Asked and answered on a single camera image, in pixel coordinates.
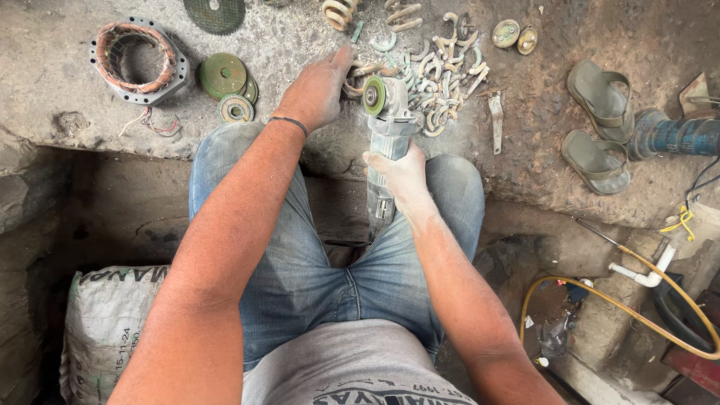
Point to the curved metal workpiece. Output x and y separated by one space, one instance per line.
360 72

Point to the grey angle grinder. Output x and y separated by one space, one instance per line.
389 126

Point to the grey sandal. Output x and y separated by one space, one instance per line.
595 162
599 93

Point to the dark cutting disc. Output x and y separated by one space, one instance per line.
216 17

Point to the worn green grinding disc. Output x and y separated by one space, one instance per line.
252 90

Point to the crumpled clear plastic bag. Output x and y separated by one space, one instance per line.
554 337

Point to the small green grinding disc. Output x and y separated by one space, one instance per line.
235 109

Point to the thin metal rod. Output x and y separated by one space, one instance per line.
596 231

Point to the person's right hand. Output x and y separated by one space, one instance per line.
406 171

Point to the blue metal pipe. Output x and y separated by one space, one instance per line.
672 136

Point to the red metal object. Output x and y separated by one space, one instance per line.
697 365

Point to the coiled metal spring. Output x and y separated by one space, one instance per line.
404 16
339 12

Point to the pile of curved metal pieces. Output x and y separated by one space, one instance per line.
444 79

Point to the white woven sack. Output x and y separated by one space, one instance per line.
107 332

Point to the large green grinding disc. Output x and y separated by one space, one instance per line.
222 76

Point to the blue jeans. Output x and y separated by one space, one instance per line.
292 281

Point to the round brass cap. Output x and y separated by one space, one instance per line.
527 41
505 34

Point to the person's left hand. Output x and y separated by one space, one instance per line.
312 93

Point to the flat metal spanner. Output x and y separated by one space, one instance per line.
496 124

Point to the bent metal sheet scrap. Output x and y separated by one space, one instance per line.
697 93

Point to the grey printed t-shirt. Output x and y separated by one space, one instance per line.
349 365

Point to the motor stator with copper windings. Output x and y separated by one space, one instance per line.
169 62

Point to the black wristband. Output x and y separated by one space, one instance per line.
289 121

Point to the white plastic pipe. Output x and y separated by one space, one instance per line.
641 275

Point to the person's left fingers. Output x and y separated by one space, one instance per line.
342 57

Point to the black rubber tube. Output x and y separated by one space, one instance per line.
678 323

